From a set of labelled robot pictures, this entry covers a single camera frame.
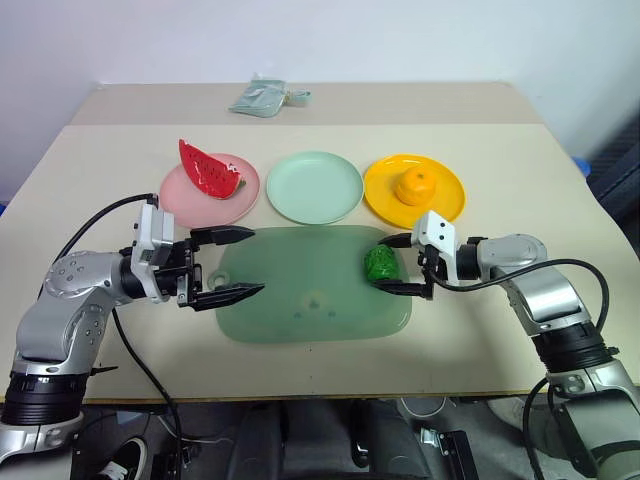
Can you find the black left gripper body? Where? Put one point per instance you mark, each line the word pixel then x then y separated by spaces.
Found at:
pixel 182 277

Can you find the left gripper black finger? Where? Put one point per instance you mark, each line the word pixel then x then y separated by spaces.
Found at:
pixel 225 295
pixel 225 235

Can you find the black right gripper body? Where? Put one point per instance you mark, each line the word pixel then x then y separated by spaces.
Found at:
pixel 434 267

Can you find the green toy vegetable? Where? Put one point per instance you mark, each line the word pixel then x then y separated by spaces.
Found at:
pixel 381 262

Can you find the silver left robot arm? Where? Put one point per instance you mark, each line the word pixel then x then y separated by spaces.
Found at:
pixel 60 280

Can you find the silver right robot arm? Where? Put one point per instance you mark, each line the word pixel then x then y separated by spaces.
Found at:
pixel 545 295

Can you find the pink plate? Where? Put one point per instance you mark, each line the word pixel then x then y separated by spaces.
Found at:
pixel 200 207

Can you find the yellow plate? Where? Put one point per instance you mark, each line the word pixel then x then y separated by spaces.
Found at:
pixel 385 192

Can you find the light green plate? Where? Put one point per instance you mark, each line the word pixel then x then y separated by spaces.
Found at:
pixel 315 187

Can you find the orange toy mandarin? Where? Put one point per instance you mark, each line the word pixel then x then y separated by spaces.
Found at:
pixel 416 187

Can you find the red watermelon slice toy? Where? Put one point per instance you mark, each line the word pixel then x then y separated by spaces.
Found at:
pixel 210 172

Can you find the translucent green cutting board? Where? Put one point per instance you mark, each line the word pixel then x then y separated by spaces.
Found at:
pixel 310 280

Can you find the pale teal fabric pouch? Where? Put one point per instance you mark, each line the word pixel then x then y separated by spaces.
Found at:
pixel 257 97

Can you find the grey shoe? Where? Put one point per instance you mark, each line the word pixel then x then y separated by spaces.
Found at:
pixel 507 412

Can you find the blue object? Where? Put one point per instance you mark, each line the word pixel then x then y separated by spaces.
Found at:
pixel 582 166

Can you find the black and white sneaker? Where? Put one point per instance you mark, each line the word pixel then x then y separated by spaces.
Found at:
pixel 125 455

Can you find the black chair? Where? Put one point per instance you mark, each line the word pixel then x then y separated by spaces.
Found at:
pixel 620 170

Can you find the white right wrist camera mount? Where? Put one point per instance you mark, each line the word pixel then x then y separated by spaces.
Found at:
pixel 437 232

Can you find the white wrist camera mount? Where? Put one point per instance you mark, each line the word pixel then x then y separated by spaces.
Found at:
pixel 437 232
pixel 152 230

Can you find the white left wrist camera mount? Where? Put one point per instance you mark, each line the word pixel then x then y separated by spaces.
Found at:
pixel 152 230

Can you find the silver metal bracket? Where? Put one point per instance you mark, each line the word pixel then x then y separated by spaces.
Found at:
pixel 445 447

